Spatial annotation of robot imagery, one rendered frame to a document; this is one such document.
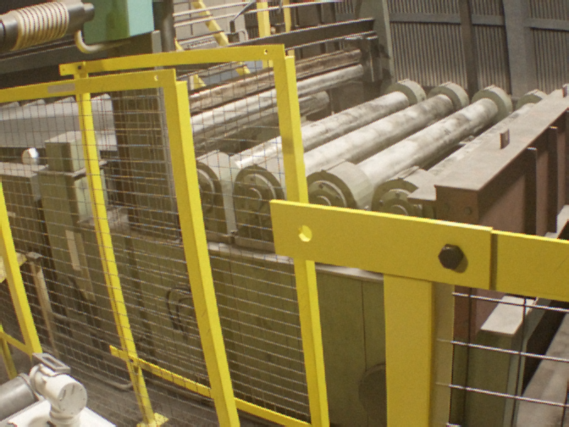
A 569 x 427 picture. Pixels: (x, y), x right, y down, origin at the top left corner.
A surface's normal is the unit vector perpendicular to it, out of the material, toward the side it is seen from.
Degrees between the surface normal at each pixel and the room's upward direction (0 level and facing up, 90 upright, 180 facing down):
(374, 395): 90
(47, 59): 90
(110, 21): 90
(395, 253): 90
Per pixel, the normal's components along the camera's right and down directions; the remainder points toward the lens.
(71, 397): 0.77, 0.15
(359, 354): -0.56, 0.33
